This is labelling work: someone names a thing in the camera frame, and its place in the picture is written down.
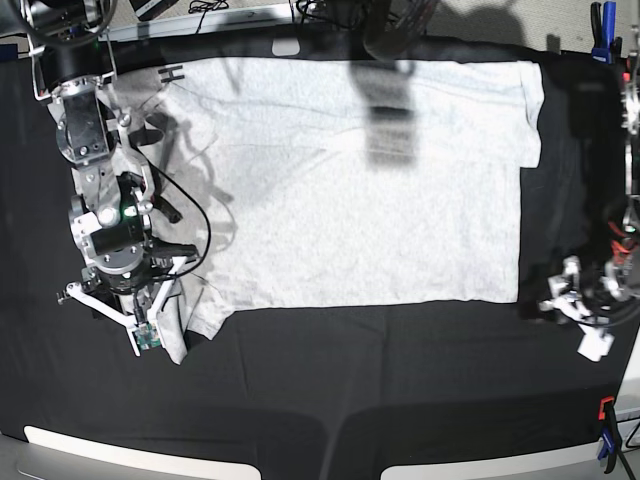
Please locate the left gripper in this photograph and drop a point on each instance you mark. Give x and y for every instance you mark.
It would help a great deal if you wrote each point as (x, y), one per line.
(606, 294)

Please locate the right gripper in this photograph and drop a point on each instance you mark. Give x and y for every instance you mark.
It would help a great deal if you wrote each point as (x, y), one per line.
(121, 272)

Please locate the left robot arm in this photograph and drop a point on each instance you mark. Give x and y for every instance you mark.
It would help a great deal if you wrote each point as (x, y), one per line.
(617, 224)

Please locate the blue clamp top right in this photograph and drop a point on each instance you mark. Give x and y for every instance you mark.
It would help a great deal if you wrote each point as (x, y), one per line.
(606, 45)

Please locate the black table cloth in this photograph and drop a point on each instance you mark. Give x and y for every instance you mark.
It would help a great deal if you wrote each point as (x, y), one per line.
(342, 393)

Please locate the grey t-shirt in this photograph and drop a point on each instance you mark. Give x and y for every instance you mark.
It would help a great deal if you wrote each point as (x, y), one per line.
(332, 183)

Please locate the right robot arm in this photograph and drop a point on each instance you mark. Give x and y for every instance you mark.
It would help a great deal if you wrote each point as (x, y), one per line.
(72, 64)

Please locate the orange blue clamp bottom right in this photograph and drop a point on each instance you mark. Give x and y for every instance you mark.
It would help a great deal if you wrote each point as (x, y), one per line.
(608, 439)

